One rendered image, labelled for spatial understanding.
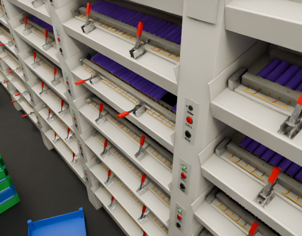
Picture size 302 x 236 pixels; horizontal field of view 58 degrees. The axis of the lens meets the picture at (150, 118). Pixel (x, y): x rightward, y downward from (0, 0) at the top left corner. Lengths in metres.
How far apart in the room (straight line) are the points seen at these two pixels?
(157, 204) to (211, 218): 0.30
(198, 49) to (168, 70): 0.14
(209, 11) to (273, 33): 0.12
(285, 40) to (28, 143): 2.13
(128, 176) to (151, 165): 0.25
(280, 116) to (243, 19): 0.19
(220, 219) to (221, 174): 0.19
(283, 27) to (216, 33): 0.12
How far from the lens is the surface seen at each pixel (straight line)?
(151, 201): 1.09
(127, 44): 0.83
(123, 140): 1.05
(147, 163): 0.96
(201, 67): 0.57
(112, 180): 1.40
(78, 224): 1.74
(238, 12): 0.50
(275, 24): 0.47
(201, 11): 0.54
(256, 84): 0.59
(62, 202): 1.87
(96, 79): 1.04
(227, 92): 0.60
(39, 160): 2.19
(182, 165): 0.76
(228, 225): 0.83
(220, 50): 0.54
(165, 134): 0.78
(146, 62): 0.73
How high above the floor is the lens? 1.43
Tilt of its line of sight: 36 degrees down
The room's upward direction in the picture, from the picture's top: straight up
